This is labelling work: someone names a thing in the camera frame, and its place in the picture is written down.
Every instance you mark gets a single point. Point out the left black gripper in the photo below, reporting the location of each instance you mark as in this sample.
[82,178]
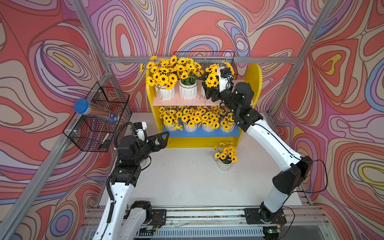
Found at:
[160,145]

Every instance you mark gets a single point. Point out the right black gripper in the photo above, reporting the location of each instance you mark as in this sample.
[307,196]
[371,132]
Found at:
[210,91]

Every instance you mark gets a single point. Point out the sunflower pot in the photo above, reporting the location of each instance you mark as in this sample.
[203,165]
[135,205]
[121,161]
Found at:
[188,72]
[227,123]
[225,156]
[210,117]
[210,76]
[191,119]
[161,75]
[171,117]

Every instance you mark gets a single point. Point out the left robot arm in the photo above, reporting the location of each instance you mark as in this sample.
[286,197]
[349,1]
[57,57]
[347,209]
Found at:
[119,221]

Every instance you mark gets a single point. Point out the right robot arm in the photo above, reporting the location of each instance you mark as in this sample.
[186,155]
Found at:
[294,168]

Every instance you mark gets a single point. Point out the yellow shelf unit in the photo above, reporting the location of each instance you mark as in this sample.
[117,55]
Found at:
[200,138]

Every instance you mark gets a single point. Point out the black marker in basket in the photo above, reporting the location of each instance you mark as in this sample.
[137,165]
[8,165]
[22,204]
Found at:
[105,142]

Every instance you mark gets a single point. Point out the blue capped pencil tube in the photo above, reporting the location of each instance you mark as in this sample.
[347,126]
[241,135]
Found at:
[89,109]

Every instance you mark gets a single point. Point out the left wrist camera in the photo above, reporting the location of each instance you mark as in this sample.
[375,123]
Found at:
[140,128]

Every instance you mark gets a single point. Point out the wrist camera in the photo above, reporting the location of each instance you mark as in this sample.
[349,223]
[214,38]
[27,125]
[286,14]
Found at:
[140,128]
[225,79]

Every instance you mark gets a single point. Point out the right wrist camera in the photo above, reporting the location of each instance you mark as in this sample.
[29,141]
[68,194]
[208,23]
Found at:
[225,79]

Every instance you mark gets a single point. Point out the black wire basket rear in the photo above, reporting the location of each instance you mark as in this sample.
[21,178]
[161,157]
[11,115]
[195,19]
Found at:
[207,58]

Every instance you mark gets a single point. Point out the black wire basket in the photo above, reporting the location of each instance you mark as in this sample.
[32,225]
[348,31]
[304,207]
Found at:
[207,58]
[87,133]

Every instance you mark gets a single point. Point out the black wire basket left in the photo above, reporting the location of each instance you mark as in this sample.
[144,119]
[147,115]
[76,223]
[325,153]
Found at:
[87,133]

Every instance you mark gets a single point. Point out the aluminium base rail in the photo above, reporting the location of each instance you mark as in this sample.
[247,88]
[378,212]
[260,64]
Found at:
[203,223]

